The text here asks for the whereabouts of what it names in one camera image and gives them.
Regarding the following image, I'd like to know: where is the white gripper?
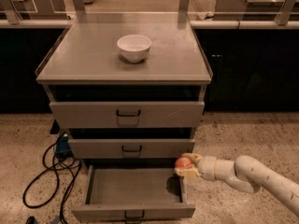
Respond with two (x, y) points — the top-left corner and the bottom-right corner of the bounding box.
(175, 153), (217, 181)

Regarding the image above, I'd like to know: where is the red apple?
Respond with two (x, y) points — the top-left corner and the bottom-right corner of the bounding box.
(175, 157), (192, 168)

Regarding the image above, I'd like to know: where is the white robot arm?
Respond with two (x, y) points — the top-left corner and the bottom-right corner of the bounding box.
(175, 153), (299, 216)

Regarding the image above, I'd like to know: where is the grey bottom drawer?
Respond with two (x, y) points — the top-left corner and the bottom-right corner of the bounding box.
(72, 166), (195, 222)

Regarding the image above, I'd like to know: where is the grey drawer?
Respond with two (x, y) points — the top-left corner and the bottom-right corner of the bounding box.
(68, 138), (194, 159)
(72, 166), (195, 222)
(50, 102), (205, 129)

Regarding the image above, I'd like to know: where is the grey drawer cabinet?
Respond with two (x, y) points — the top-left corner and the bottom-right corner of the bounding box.
(35, 12), (213, 176)

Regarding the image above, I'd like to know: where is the grey middle drawer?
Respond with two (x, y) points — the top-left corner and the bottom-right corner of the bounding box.
(68, 138), (194, 159)

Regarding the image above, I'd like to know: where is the grey top drawer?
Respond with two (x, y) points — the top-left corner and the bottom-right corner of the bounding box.
(50, 102), (205, 129)

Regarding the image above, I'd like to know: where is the blue power box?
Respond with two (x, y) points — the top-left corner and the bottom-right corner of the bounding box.
(54, 134), (73, 159)

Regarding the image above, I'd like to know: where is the white ceramic bowl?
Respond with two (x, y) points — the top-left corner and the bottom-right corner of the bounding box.
(117, 35), (151, 63)

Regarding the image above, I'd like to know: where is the steel background table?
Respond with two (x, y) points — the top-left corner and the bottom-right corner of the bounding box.
(213, 0), (285, 21)

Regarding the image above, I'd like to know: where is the clear acrylic barrier panel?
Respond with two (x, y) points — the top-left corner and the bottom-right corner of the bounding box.
(0, 0), (298, 24)

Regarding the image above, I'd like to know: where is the black floor cable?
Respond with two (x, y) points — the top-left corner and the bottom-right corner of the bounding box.
(21, 132), (82, 224)

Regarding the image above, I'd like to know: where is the white horizontal rail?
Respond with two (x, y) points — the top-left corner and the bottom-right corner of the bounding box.
(0, 20), (299, 30)

